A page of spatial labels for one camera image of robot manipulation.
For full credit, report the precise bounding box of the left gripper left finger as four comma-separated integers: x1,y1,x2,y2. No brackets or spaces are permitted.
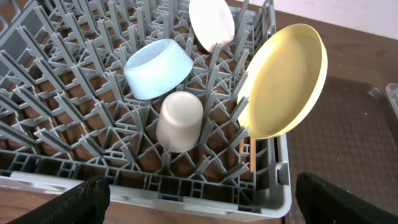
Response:
9,175,111,224

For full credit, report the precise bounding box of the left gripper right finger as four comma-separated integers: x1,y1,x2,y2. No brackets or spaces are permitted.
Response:
295,172,397,224

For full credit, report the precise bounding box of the wooden chopstick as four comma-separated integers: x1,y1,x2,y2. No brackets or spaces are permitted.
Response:
249,138,256,173
239,140,244,155

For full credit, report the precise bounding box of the small white cup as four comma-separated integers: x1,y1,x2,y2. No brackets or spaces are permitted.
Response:
156,91,203,153

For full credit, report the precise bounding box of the yellow round plate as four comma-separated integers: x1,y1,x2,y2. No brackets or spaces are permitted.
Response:
238,24,328,139

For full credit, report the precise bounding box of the light blue bowl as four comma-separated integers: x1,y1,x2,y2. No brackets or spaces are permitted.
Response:
123,39,193,100

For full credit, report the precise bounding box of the pink white bowl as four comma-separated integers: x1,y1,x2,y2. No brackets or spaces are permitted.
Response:
188,0,235,53

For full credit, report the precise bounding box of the grey plastic dishwasher rack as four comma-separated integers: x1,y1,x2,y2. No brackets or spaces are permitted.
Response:
1,0,292,222

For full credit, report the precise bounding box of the brown plastic serving tray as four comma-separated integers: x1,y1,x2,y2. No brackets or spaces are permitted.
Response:
285,77,397,223

